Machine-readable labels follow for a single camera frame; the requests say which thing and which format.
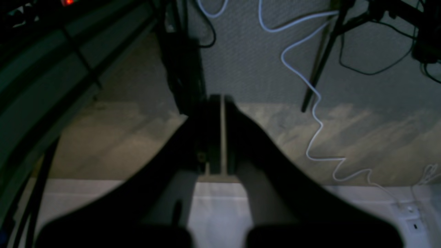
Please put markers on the white power adapter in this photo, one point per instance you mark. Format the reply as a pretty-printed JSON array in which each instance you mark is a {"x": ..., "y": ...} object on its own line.
[{"x": 409, "y": 217}]

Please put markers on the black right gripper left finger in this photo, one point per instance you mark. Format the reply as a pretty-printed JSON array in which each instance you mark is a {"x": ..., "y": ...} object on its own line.
[{"x": 151, "y": 208}]

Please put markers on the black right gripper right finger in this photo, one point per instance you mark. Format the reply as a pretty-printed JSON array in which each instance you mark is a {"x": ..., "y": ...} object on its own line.
[{"x": 290, "y": 210}]

